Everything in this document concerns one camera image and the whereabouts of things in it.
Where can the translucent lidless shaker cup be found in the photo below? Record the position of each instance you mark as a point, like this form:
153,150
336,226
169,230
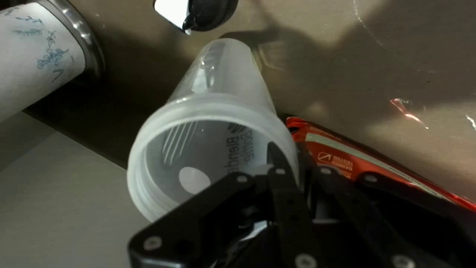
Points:
208,99

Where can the metal paper towel holder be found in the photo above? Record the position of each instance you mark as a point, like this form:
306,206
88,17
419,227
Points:
83,40

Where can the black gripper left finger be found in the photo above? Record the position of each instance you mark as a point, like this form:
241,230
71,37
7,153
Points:
223,224

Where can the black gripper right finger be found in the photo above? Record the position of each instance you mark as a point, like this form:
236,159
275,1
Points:
387,224

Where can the black red whey protein bag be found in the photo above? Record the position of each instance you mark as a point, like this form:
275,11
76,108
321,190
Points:
346,159

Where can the black shaker lid white cap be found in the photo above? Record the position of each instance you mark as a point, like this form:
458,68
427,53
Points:
212,13

